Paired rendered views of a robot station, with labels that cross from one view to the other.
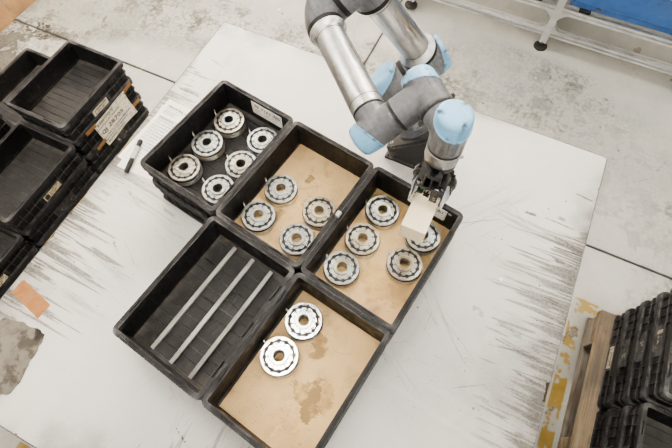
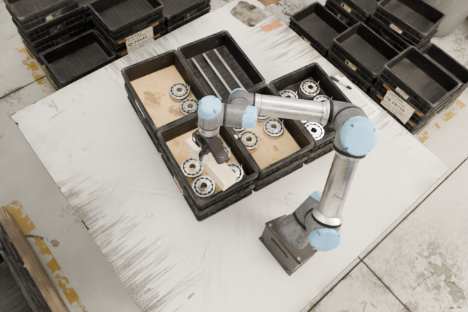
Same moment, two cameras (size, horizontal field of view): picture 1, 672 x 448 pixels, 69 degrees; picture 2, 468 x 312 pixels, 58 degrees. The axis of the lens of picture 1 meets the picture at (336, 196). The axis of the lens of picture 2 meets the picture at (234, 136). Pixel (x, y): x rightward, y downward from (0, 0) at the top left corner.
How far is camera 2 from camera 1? 134 cm
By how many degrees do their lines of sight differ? 47
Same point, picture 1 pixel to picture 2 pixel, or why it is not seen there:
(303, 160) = (290, 150)
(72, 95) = (417, 83)
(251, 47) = (417, 175)
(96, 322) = (246, 45)
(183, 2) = not seen: outside the picture
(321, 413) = (144, 99)
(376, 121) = (239, 93)
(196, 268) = (246, 77)
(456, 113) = (209, 103)
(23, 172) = (370, 56)
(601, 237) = not seen: outside the picture
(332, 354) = (167, 115)
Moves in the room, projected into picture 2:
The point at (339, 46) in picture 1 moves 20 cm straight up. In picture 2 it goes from (303, 102) to (317, 65)
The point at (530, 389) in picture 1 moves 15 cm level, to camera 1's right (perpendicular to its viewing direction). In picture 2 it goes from (92, 217) to (72, 247)
